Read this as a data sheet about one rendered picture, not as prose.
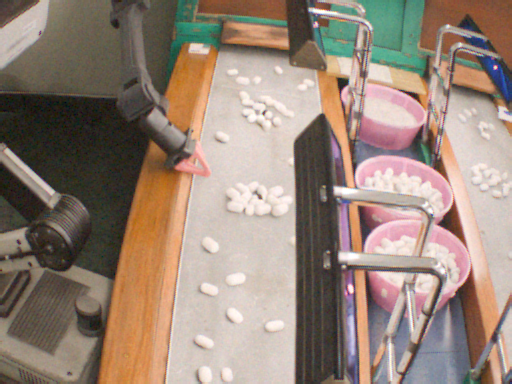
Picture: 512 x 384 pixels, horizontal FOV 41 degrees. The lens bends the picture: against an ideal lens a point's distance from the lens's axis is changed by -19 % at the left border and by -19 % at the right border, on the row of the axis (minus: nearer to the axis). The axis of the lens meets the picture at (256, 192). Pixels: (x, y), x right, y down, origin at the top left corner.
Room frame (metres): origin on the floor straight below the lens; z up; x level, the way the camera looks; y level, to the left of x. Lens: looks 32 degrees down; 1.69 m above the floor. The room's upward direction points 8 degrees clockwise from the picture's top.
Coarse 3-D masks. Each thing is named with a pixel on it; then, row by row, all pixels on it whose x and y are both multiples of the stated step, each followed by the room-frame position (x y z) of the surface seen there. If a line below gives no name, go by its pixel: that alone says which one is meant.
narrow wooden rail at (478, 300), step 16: (416, 96) 2.19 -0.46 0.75; (432, 128) 1.95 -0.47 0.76; (432, 144) 1.90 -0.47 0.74; (448, 144) 1.87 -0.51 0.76; (448, 160) 1.77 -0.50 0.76; (448, 176) 1.68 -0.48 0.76; (464, 192) 1.61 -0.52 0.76; (464, 208) 1.54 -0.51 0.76; (448, 224) 1.57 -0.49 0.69; (464, 224) 1.46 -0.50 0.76; (464, 240) 1.40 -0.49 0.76; (480, 240) 1.40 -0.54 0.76; (480, 256) 1.34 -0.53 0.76; (480, 272) 1.27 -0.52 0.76; (464, 288) 1.29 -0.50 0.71; (480, 288) 1.21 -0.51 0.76; (464, 304) 1.25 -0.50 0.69; (480, 304) 1.16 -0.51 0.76; (496, 304) 1.16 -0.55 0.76; (464, 320) 1.21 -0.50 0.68; (480, 320) 1.11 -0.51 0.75; (496, 320) 1.10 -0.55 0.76; (480, 336) 1.07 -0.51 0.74; (480, 352) 1.03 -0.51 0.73; (496, 352) 0.99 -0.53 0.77; (496, 368) 0.94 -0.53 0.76
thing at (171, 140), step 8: (168, 128) 1.52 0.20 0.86; (176, 128) 1.54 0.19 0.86; (160, 136) 1.51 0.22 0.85; (168, 136) 1.51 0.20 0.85; (176, 136) 1.52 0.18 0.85; (184, 136) 1.54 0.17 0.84; (160, 144) 1.51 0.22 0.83; (168, 144) 1.51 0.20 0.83; (176, 144) 1.51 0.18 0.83; (184, 144) 1.51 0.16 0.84; (168, 152) 1.51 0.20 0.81; (176, 152) 1.50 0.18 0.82; (184, 152) 1.49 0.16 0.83; (168, 160) 1.50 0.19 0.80; (168, 168) 1.48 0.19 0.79
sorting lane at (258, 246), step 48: (288, 96) 2.02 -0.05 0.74; (240, 144) 1.71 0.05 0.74; (288, 144) 1.75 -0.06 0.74; (192, 192) 1.48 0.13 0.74; (288, 192) 1.53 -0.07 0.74; (192, 240) 1.31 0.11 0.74; (240, 240) 1.33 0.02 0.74; (288, 240) 1.36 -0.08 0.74; (192, 288) 1.16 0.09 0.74; (240, 288) 1.18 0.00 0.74; (288, 288) 1.20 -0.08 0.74; (192, 336) 1.02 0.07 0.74; (240, 336) 1.04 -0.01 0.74; (288, 336) 1.05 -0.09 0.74
